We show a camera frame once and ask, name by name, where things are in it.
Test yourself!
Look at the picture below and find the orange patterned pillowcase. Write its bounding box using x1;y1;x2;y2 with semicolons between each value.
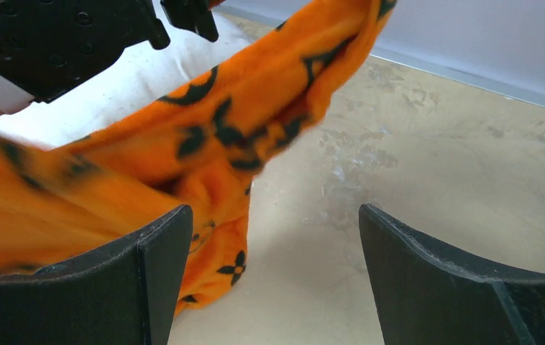
0;1;395;312

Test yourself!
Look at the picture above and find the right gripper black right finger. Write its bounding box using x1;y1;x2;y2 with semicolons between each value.
359;204;545;345

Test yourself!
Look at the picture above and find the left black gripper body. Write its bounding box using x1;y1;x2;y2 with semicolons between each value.
160;0;219;42

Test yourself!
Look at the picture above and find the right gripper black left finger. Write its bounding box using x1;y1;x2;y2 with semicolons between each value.
0;206;193;345

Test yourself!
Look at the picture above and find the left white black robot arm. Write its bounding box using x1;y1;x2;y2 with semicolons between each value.
0;1;219;116

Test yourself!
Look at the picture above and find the white pillow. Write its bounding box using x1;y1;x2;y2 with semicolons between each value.
0;12;251;149

